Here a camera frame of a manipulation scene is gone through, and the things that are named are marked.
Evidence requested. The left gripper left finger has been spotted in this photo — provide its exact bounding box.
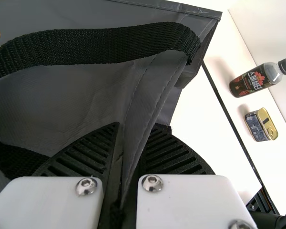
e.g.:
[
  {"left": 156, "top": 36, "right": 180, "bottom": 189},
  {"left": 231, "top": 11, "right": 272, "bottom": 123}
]
[{"left": 0, "top": 121, "right": 121, "bottom": 229}]

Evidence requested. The dark coffee bottle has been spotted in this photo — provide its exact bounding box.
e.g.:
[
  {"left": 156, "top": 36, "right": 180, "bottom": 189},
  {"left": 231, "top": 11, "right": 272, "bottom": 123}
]
[{"left": 229, "top": 58, "right": 286, "bottom": 99}]

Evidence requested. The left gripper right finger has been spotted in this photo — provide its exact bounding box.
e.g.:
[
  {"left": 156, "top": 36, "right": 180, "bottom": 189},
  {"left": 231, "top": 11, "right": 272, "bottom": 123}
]
[{"left": 135, "top": 123, "right": 258, "bottom": 229}]

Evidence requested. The rectangular gold tin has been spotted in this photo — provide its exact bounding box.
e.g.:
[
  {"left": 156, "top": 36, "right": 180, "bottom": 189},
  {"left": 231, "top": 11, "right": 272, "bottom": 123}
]
[{"left": 244, "top": 107, "right": 279, "bottom": 142}]

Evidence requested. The dark grey bag with straps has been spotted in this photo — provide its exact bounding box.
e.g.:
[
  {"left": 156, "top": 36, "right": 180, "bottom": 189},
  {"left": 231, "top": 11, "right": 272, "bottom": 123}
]
[{"left": 0, "top": 0, "right": 223, "bottom": 229}]

